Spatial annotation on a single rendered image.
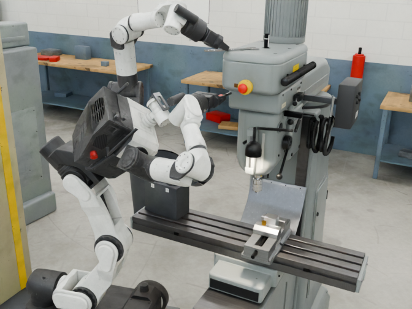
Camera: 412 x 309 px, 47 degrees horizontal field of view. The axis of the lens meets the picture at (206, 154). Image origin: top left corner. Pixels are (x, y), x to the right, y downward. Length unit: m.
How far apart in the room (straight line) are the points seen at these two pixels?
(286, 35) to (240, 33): 4.47
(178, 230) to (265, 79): 0.99
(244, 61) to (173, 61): 5.33
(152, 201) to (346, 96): 1.15
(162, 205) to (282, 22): 1.13
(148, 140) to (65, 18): 6.56
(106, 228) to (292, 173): 1.06
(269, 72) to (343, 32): 4.46
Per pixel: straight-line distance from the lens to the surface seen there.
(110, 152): 1.90
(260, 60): 1.91
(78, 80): 8.40
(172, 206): 2.54
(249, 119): 2.12
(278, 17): 2.26
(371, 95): 6.37
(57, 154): 2.15
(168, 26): 1.85
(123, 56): 2.07
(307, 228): 2.78
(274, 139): 2.13
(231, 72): 1.96
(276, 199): 2.68
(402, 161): 5.84
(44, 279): 2.57
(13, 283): 3.70
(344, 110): 2.30
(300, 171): 2.62
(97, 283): 2.41
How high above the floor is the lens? 2.19
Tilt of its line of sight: 21 degrees down
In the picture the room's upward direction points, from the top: 1 degrees clockwise
